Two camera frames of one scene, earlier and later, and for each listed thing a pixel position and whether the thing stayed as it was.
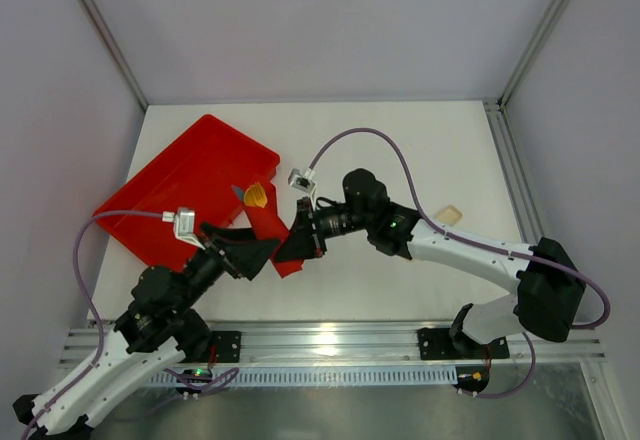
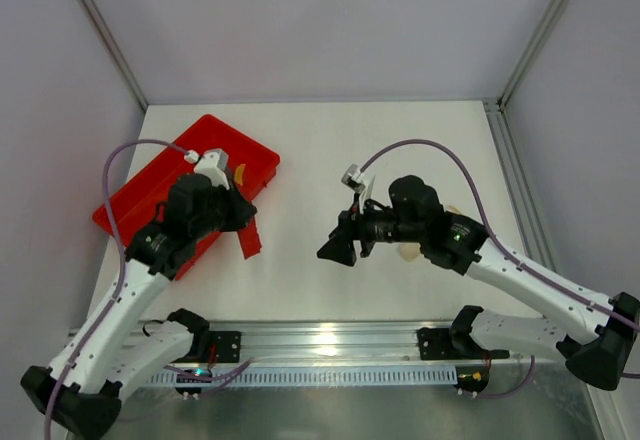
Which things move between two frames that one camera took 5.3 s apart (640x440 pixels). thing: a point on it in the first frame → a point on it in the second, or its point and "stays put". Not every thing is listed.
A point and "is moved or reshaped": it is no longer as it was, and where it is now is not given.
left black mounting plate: (228, 345) stays put
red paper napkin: (268, 226) is moved or reshaped
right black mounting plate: (438, 344) stays put
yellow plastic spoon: (255, 195) → (239, 174)
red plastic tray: (208, 169) stays put
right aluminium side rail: (514, 172) stays put
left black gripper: (226, 258) → (233, 207)
